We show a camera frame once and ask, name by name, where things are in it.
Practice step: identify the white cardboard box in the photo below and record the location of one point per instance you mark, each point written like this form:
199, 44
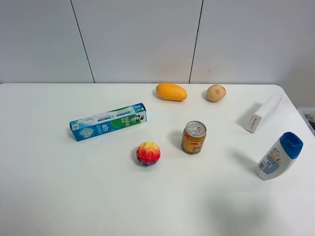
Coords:
263, 112

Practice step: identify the yellow mango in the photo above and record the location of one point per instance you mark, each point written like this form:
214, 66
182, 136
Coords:
169, 91

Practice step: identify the rainbow coloured ball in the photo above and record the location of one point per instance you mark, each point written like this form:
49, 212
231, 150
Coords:
148, 153

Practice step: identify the gold drink can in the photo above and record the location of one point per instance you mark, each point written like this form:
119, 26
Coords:
193, 138

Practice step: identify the blue green toothpaste box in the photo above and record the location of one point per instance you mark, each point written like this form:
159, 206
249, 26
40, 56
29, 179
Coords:
103, 123

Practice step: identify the brown potato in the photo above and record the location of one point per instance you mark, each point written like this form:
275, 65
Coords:
215, 93

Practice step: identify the white bottle blue cap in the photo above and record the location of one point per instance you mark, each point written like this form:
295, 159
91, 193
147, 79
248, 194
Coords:
280, 157

